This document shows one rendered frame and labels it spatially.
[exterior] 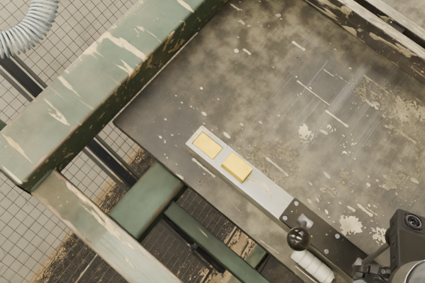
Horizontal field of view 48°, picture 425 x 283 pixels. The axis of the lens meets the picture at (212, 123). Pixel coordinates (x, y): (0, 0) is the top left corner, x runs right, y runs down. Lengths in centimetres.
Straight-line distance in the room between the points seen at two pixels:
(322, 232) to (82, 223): 42
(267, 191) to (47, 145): 40
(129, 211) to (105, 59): 30
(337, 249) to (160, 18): 54
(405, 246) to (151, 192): 49
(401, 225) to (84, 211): 52
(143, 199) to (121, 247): 13
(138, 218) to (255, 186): 24
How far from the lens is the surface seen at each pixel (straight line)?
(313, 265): 90
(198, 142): 91
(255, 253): 201
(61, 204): 90
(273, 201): 89
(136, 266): 86
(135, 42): 93
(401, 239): 69
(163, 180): 97
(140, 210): 96
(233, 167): 88
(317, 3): 110
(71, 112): 89
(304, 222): 86
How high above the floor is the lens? 203
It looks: 24 degrees down
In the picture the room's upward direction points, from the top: 41 degrees counter-clockwise
